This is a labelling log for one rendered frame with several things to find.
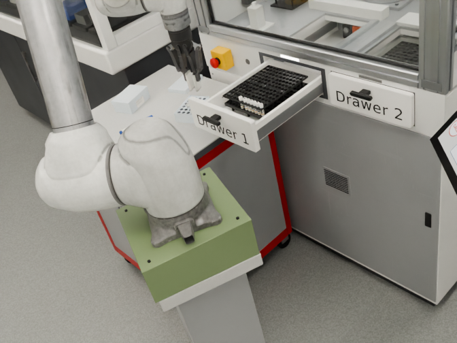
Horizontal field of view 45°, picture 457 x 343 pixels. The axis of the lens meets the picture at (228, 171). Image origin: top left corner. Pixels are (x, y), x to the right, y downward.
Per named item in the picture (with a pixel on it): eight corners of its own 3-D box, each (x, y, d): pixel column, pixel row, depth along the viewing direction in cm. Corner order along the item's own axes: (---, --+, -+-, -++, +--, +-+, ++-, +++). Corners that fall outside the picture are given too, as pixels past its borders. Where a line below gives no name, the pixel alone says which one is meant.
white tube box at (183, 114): (196, 123, 194) (194, 114, 192) (176, 122, 198) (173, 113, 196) (211, 105, 203) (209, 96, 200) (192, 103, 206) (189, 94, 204)
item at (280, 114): (256, 144, 164) (252, 127, 160) (201, 121, 181) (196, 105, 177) (338, 82, 182) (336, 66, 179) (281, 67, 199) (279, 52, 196)
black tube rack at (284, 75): (264, 126, 170) (260, 109, 166) (226, 111, 182) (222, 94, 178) (310, 92, 180) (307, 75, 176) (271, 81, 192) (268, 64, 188)
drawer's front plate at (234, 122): (256, 153, 163) (250, 122, 156) (195, 126, 182) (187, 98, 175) (260, 150, 164) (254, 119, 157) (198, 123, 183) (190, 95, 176)
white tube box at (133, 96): (132, 114, 209) (128, 103, 206) (115, 112, 213) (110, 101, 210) (150, 96, 217) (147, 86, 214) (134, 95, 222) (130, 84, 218)
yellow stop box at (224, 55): (225, 72, 204) (221, 54, 199) (212, 68, 208) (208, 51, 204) (234, 66, 206) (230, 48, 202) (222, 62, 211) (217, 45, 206)
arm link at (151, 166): (201, 214, 129) (172, 137, 116) (130, 224, 133) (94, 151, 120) (209, 173, 142) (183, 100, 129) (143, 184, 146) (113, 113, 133)
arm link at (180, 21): (179, 15, 171) (183, 33, 175) (192, 3, 177) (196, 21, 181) (155, 16, 175) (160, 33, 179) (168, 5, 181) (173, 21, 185)
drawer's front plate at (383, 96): (411, 128, 157) (411, 96, 150) (330, 103, 176) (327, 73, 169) (414, 126, 158) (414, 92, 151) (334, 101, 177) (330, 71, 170)
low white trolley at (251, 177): (202, 333, 216) (147, 187, 171) (117, 263, 257) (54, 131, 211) (298, 245, 242) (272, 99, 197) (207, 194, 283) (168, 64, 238)
